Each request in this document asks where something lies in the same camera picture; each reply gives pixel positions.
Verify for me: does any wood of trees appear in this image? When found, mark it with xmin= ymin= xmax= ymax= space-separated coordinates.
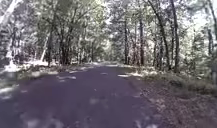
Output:
xmin=0 ymin=0 xmax=217 ymax=88

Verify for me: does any grey asphalt path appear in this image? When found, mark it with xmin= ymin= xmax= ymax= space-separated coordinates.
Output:
xmin=0 ymin=62 xmax=170 ymax=128

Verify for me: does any leaf-strewn earth verge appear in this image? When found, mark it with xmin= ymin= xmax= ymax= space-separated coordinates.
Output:
xmin=119 ymin=63 xmax=217 ymax=128

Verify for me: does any grassy verge with leaves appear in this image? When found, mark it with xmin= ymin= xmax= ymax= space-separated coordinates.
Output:
xmin=0 ymin=61 xmax=97 ymax=98

